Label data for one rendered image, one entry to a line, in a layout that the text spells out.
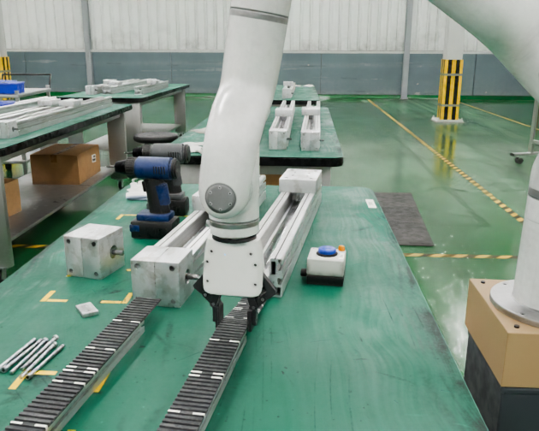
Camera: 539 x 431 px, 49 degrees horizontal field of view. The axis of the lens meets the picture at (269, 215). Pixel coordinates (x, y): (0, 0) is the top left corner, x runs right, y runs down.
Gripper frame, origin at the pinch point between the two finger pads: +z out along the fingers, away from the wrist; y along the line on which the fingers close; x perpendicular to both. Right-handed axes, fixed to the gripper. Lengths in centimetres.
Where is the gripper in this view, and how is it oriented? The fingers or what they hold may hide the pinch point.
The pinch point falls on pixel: (234, 317)
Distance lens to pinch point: 104.9
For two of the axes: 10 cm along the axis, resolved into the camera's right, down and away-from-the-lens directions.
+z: -0.1, 9.6, 2.7
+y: 9.8, 0.6, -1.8
